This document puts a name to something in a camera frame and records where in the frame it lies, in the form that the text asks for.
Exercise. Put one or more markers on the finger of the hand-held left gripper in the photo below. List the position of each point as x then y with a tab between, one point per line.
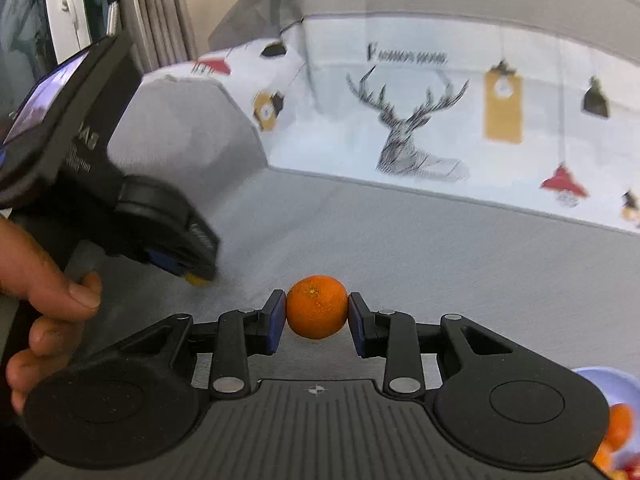
167	262

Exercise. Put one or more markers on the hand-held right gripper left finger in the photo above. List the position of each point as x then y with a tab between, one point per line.
274	321

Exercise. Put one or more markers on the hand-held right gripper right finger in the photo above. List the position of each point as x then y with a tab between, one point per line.
356	327

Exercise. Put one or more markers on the small yellow fruit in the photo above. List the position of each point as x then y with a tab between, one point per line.
198	281

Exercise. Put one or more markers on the blue plate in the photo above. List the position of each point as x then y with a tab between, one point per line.
600	380

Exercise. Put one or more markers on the small orange mandarin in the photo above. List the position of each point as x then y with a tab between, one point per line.
602	456

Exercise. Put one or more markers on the pale orange mandarin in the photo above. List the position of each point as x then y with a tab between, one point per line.
621	425

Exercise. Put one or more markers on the person's left hand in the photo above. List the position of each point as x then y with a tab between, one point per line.
50	290

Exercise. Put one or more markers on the grey printed bed sheet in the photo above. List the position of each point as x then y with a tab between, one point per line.
450	240

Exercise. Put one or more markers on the grey curtain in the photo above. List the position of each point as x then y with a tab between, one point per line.
155	15

